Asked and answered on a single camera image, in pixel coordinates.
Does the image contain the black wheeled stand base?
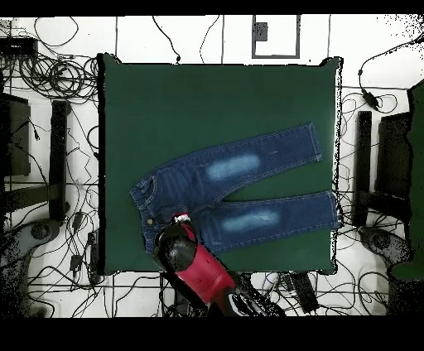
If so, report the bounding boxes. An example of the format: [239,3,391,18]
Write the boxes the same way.
[0,218,62,269]
[357,224,415,267]

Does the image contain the hanging dark green cloth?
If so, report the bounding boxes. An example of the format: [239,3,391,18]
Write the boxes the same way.
[390,79,424,281]

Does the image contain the grey rectangular frame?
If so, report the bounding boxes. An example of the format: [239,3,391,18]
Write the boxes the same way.
[251,14,301,60]

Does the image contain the black power strip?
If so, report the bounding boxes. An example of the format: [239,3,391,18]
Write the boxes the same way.
[290,272,320,315]

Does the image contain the large black box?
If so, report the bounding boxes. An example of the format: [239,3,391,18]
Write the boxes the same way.
[375,110,415,200]
[0,92,32,178]

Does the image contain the black power adapter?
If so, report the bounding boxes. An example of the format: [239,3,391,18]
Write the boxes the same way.
[361,88,381,111]

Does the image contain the flat black electronics box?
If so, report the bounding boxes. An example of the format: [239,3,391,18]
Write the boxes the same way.
[0,36,40,56]

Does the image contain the black stand bar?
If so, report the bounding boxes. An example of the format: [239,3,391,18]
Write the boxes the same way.
[48,99,71,223]
[352,110,373,228]

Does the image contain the coiled black cable bundle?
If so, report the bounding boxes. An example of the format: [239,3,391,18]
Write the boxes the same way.
[17,52,99,102]

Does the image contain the dark green table cloth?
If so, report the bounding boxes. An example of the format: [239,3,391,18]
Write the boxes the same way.
[98,52,345,276]

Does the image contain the blue denim jeans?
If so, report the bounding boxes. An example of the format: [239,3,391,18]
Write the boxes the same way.
[128,121,342,256]

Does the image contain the black cable with plug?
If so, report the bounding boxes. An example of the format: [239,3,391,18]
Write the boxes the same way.
[152,15,182,65]

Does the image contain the small grey box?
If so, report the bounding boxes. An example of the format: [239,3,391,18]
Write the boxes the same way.
[253,22,268,42]

